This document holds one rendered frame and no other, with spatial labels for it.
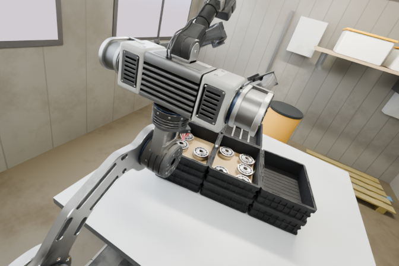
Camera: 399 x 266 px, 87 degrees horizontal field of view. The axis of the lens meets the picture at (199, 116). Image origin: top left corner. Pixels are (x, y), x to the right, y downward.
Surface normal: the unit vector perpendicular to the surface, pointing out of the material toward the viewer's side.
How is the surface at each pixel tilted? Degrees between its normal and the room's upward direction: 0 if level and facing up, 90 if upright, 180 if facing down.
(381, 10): 90
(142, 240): 0
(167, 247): 0
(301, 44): 90
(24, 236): 0
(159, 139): 90
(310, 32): 90
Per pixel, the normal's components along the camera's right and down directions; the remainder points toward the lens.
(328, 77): -0.43, 0.33
